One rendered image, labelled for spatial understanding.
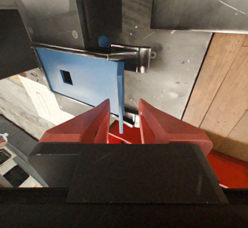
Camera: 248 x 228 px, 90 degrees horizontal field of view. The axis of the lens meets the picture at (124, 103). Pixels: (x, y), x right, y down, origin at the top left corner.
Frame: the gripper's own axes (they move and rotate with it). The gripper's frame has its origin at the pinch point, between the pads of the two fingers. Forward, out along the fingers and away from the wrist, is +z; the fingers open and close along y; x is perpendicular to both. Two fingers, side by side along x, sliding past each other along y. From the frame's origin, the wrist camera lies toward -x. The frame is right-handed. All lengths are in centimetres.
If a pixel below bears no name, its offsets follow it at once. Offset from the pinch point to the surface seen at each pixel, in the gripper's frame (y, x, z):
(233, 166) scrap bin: -17.6, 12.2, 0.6
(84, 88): 5.4, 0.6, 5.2
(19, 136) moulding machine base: 439, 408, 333
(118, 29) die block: 0.9, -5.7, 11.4
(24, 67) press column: 25.4, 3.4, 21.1
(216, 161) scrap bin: -15.3, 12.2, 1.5
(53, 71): 10.5, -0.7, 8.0
